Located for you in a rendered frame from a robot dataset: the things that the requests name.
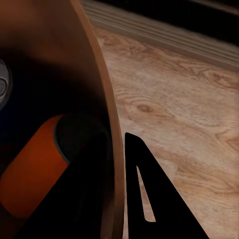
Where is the can of soda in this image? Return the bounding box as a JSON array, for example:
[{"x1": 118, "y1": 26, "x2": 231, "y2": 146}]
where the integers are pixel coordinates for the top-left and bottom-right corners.
[
  {"x1": 0, "y1": 112, "x2": 114, "y2": 220},
  {"x1": 92, "y1": 115, "x2": 112, "y2": 138},
  {"x1": 0, "y1": 58, "x2": 69, "y2": 147}
]

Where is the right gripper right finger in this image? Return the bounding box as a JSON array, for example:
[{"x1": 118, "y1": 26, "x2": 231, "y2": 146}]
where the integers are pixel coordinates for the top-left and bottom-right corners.
[{"x1": 125, "y1": 132, "x2": 210, "y2": 239}]

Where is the trash can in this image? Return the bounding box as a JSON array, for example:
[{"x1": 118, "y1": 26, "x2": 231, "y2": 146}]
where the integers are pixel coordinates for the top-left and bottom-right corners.
[{"x1": 0, "y1": 0, "x2": 124, "y2": 239}]

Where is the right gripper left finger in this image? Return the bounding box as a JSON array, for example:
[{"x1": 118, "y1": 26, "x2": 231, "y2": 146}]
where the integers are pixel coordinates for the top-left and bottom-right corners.
[{"x1": 13, "y1": 132, "x2": 107, "y2": 239}]

